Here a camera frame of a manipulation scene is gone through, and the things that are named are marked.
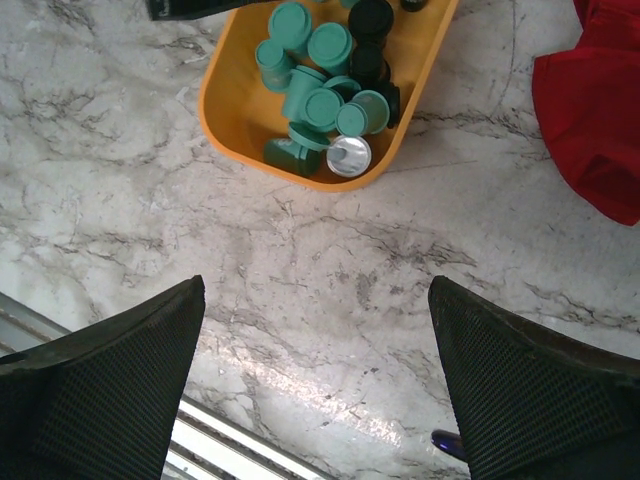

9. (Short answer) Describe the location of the red cloth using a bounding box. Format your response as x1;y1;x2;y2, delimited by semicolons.
532;1;639;226

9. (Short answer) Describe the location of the black coffee capsule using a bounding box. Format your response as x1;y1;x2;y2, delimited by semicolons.
349;43;391;89
348;0;394;48
382;82;401;129
400;0;429;13

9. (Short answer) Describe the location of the green coffee capsule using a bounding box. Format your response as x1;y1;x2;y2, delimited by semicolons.
255;39;297;93
300;75;362;133
336;90;390;137
308;22;353;76
268;1;312;58
326;135;372;178
263;122;330;178
281;65;328;121

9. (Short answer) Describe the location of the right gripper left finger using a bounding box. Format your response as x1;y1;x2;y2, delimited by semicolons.
1;275;205;479

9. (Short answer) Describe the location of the purple spatula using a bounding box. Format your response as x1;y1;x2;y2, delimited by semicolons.
431;429;467;462

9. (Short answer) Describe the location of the orange storage basket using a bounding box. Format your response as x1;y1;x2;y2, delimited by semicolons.
199;0;458;192

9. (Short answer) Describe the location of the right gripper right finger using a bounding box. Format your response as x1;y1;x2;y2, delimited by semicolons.
428;276;639;479

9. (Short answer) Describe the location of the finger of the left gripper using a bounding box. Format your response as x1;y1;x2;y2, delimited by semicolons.
147;0;255;20

